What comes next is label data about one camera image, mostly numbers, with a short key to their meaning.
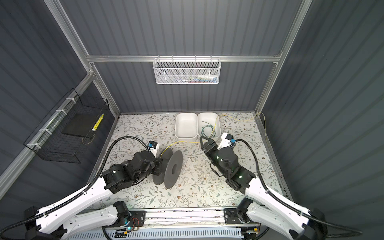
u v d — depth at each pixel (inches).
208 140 25.6
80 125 29.7
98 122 30.8
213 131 42.7
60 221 16.3
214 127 43.9
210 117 44.8
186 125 43.6
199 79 36.1
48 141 25.1
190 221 28.9
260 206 24.0
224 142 25.6
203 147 24.8
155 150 25.3
